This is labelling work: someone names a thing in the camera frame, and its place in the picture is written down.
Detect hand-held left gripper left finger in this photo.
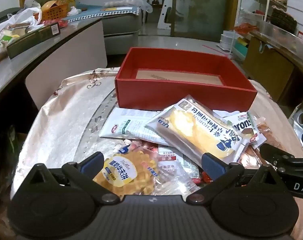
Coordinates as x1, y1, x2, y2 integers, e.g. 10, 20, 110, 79
25, 152, 120, 204

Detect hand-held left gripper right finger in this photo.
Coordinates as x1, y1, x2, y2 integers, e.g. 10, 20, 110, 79
186, 152, 283, 204

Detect clear bag of red-brown snack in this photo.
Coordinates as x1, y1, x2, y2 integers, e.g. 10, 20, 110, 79
244, 122, 287, 168

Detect yellow waffle packet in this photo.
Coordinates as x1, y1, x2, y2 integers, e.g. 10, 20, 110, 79
93, 146, 159, 197

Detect yellow cake bread packet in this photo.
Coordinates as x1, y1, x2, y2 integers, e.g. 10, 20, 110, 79
144, 94, 249, 167

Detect red cardboard box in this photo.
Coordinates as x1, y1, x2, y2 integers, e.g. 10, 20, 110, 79
114, 47, 258, 113

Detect clear red print packet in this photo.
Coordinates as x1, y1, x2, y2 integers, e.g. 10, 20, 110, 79
141, 140, 201, 182

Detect white text print packet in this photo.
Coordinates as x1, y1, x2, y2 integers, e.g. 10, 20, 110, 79
99, 107, 172, 147

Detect wooden cabinet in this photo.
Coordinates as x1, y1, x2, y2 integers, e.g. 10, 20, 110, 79
243, 30, 303, 105

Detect clear plastic cover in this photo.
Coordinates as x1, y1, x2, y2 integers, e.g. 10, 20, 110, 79
257, 20, 303, 55

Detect teal storage bin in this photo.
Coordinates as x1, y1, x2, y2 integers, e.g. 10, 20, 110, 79
234, 37, 249, 57

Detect pink stick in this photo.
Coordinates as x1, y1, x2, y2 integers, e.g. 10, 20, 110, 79
202, 44, 228, 55

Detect dark wicker basket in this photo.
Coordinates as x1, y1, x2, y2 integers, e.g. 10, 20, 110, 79
269, 6, 297, 34

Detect grey top side table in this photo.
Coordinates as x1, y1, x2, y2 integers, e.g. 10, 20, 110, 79
0, 17, 109, 110

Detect white storage drawers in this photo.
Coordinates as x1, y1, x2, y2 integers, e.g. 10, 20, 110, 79
220, 30, 236, 50

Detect orange red plastic bag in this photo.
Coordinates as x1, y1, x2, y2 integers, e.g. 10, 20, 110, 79
234, 22, 258, 34

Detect dark green box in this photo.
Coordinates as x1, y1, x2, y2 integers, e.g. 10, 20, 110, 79
6, 22, 61, 59

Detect grey sofa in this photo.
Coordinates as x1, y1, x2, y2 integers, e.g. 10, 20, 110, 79
0, 5, 143, 55

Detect red snack bag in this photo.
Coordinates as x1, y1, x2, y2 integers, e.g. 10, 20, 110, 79
44, 20, 68, 29

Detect white perforated board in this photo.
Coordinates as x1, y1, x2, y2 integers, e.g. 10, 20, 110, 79
157, 0, 189, 30

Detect teal sofa blanket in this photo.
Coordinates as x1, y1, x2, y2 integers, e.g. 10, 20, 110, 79
66, 4, 140, 23

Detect glass sliding door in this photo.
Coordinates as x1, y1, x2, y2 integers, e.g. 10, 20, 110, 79
170, 0, 241, 39

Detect orange plastic basket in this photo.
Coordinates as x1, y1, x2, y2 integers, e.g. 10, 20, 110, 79
33, 2, 75, 22

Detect white plastic bag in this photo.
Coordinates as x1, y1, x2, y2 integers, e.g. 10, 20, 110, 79
0, 0, 43, 55

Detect yellow round object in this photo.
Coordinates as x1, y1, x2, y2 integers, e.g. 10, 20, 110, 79
41, 0, 75, 12

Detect clear plastic bag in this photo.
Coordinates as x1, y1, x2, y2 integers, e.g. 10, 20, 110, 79
104, 0, 152, 13

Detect white wire rack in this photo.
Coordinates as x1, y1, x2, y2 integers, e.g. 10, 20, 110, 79
229, 0, 292, 60

